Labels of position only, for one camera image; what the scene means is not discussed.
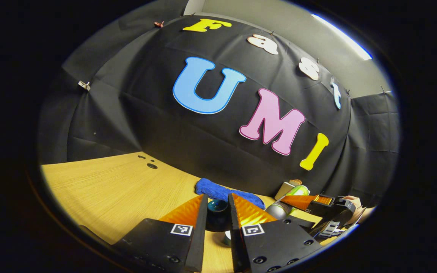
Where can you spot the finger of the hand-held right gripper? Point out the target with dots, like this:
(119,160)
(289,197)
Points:
(305,222)
(305,201)

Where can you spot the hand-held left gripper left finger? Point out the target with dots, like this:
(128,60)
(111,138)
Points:
(199,235)

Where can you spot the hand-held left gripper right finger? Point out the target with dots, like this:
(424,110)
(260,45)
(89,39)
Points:
(235,235)

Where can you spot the dark teal teacup lid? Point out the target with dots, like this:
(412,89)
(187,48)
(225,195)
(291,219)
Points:
(217,214)

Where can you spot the silver green-label water bottle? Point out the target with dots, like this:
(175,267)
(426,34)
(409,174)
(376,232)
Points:
(277,209)

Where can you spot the bread slices in toaster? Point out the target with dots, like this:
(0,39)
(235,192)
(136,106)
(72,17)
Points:
(296,182)

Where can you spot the white toaster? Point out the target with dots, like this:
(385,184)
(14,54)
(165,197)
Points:
(283,189)

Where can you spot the blue cloth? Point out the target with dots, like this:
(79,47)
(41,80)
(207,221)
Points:
(218,191)

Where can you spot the black backdrop cloth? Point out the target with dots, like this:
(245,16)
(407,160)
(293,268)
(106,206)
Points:
(157,125)

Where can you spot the metal backdrop clip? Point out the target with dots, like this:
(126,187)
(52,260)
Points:
(84,85)

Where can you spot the red backdrop clip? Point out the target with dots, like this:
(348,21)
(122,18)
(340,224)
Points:
(159,24)

